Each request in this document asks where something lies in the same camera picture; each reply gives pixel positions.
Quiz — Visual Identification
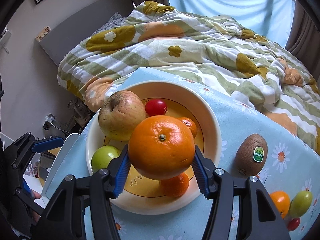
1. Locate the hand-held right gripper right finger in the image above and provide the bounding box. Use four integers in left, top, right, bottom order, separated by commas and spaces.
192, 145, 292, 240

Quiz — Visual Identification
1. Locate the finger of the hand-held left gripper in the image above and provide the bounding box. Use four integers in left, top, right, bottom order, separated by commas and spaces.
10, 132, 65, 167
11, 166, 44, 217

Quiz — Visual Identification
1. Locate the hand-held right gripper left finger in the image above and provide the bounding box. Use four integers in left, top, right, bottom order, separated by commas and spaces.
37, 145, 131, 240

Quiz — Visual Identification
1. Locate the green apple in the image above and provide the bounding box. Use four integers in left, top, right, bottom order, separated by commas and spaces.
91, 145, 122, 173
289, 191, 313, 218

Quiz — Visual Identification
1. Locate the small mandarin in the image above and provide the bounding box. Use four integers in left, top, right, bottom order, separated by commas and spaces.
179, 117, 198, 138
159, 172, 190, 198

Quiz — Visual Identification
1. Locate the large orange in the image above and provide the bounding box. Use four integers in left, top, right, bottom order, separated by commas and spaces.
128, 115, 196, 180

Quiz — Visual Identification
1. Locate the wrinkled yellow apple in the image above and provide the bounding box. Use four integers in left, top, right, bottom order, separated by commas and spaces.
98, 90, 147, 141

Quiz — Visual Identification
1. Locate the red cherry tomato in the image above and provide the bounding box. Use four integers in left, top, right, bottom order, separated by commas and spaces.
145, 99, 167, 117
287, 217, 301, 232

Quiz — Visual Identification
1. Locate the cream bowl with rabbit print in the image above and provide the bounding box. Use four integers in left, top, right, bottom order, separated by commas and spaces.
85, 80, 222, 215

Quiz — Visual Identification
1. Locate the brown kiwi with sticker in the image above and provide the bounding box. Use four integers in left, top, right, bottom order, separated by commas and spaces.
235, 134, 268, 176

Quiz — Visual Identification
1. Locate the blue daisy tablecloth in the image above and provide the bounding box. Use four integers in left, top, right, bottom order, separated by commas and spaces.
82, 67, 320, 240

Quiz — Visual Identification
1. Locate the medium orange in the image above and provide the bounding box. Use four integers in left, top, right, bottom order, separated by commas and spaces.
269, 191, 291, 219

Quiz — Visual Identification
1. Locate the grey headboard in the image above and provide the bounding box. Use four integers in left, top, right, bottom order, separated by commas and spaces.
39, 0, 137, 67

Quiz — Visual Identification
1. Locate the green striped floral blanket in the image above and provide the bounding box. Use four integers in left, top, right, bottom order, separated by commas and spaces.
57, 0, 320, 153

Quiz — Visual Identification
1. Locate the patterned grey bedsheet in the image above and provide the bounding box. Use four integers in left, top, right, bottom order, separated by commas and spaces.
92, 11, 128, 37

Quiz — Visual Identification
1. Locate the blue window cloth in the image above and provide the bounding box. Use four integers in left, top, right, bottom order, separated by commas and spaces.
166, 0, 295, 48

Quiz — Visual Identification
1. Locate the wall socket with charger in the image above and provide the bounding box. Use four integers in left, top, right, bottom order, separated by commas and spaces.
42, 113, 57, 130

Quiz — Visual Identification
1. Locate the white wall switch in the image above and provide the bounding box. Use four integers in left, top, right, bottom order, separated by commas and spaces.
0, 29, 12, 53

